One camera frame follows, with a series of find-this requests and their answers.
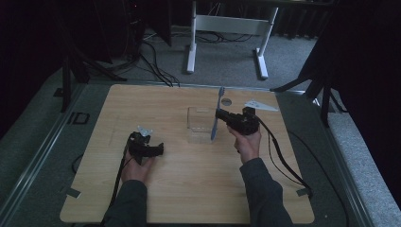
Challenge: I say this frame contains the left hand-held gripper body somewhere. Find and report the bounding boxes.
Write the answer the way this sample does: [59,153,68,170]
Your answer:
[126,126,153,166]

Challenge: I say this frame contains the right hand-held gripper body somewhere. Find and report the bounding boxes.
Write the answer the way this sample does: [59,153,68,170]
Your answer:
[226,98,280,137]

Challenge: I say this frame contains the blue toothbrush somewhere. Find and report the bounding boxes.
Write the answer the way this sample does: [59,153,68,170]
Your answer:
[210,86,226,142]

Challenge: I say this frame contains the clear plastic container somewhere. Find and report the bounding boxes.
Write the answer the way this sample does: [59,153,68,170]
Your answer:
[186,106,219,145]

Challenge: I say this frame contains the person's right hand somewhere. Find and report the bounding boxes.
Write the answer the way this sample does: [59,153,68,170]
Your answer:
[227,126,263,165]

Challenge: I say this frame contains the person's left hand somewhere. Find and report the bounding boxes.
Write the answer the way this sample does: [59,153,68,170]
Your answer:
[121,150,157,187]

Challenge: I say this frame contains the grey tape piece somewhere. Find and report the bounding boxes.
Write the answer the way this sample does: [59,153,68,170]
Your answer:
[295,187,312,198]
[65,187,82,200]

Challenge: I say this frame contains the black metal stand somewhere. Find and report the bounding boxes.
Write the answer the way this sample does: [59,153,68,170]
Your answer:
[270,41,348,128]
[60,29,128,114]

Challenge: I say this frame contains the dark computer tower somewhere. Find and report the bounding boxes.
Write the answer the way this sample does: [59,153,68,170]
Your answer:
[122,0,147,61]

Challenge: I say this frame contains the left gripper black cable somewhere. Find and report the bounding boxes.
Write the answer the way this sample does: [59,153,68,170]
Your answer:
[99,145,135,226]

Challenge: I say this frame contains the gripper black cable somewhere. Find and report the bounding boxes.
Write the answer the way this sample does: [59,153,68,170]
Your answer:
[99,145,135,226]
[255,114,314,200]

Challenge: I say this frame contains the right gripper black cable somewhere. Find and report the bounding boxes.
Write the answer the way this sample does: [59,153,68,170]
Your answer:
[255,114,314,200]

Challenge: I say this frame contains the black cable loop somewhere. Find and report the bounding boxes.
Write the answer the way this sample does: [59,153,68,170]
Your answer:
[71,152,85,175]

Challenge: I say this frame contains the black floor cables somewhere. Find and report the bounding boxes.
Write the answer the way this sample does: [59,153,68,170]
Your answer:
[138,29,182,88]

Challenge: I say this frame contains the white desk frame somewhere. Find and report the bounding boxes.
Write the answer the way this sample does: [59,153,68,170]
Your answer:
[185,0,280,80]

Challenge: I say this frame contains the metal floor rail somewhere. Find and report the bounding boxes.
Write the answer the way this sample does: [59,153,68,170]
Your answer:
[310,94,376,227]
[0,82,87,219]

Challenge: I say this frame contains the thin black floor cable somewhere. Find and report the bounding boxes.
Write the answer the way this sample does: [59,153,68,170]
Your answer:
[287,130,350,227]

